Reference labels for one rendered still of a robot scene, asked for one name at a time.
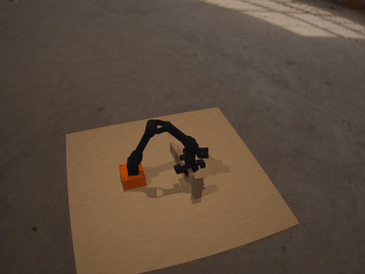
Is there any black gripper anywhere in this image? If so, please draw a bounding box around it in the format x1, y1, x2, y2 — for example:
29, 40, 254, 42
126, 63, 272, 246
174, 156, 206, 177

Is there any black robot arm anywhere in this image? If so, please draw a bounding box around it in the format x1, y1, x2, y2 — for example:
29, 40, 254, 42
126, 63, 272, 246
127, 119, 209, 176

